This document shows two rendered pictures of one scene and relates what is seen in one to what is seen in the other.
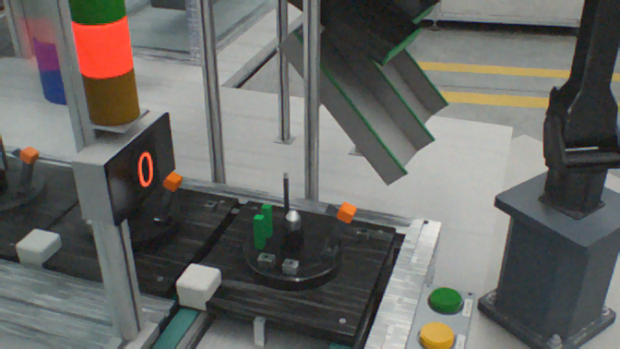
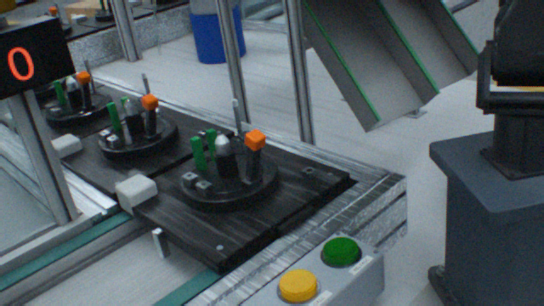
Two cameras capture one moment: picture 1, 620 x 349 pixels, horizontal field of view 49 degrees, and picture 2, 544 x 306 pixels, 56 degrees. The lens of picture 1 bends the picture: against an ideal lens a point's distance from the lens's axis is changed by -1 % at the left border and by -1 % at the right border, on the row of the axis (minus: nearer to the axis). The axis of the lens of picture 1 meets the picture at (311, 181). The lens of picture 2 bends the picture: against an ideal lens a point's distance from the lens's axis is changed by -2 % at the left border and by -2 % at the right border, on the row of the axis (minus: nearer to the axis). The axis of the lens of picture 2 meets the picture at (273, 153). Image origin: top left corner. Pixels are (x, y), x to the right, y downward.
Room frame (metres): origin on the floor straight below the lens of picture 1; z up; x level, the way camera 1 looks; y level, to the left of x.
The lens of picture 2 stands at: (0.25, -0.37, 1.35)
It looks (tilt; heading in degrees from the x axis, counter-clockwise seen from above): 28 degrees down; 32
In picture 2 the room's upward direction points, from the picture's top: 9 degrees counter-clockwise
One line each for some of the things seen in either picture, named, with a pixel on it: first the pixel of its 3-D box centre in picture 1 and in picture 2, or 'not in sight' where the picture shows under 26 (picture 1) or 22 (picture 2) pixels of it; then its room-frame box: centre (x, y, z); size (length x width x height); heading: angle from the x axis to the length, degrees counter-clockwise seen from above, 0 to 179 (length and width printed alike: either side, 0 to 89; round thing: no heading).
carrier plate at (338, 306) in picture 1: (293, 263); (232, 190); (0.76, 0.03, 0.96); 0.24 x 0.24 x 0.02; 72
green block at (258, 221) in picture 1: (259, 232); (198, 153); (0.76, 0.07, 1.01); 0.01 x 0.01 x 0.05; 72
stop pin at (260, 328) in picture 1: (260, 331); (161, 243); (0.64, 0.06, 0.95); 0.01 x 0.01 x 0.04; 72
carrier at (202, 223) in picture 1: (129, 201); (133, 120); (0.84, 0.27, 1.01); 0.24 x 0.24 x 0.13; 72
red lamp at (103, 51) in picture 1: (103, 43); not in sight; (0.62, 0.20, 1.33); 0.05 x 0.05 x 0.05
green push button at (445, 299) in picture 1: (446, 302); (341, 253); (0.68, -0.17, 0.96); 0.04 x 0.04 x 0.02
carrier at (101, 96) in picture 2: not in sight; (75, 94); (0.92, 0.50, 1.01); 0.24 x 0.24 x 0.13; 72
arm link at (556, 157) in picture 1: (580, 141); (526, 77); (0.77, -0.34, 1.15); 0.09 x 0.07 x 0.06; 98
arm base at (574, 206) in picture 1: (574, 182); (524, 133); (0.77, -0.35, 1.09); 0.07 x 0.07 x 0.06; 36
